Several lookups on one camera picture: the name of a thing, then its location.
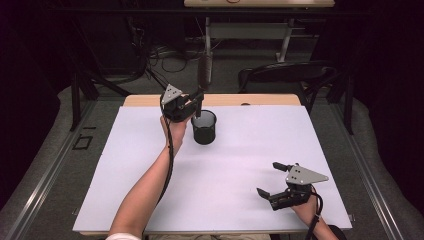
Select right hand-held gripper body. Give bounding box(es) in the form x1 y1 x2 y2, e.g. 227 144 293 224
268 164 330 212

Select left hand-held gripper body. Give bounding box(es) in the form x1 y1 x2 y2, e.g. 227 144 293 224
160 83 196 123

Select dark plastic knife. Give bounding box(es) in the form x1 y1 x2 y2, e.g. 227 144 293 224
196 54 214 120

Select black mesh cup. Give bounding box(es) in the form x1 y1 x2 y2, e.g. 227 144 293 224
190 109 218 146

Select person's left hand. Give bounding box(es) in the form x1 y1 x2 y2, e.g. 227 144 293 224
160 114 192 155

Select person's right hand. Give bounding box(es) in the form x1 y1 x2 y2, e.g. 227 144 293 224
291 194 321 228

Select wooden table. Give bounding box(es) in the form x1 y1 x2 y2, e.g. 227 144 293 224
78 93 348 236

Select white table mat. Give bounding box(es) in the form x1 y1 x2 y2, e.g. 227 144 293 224
72 105 353 233

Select black metal stand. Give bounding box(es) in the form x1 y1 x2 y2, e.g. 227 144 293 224
68 71 133 133
328 66 355 136

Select white-legged wooden desk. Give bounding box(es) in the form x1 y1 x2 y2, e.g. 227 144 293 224
183 0 336 85

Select black chair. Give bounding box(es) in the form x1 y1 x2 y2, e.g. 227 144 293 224
237 60 340 113

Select black metal crossbar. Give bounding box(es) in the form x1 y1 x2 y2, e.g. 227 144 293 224
49 6 368 18

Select black tape square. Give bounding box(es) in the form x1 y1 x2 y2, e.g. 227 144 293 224
72 134 94 151

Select person's white sleeve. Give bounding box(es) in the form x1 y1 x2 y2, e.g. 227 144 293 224
105 232 142 240

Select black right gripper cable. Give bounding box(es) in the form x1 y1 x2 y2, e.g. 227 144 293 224
306 186 325 240

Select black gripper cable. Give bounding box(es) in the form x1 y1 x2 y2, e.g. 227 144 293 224
155 99 176 206
306 186 325 240

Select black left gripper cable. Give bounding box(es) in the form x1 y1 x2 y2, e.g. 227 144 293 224
155 99 176 206

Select bundle of floor cables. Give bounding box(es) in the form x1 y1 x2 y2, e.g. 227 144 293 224
126 16 208 95

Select aluminium floor rail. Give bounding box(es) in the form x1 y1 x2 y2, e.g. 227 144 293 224
329 99 405 240
5 99 98 240

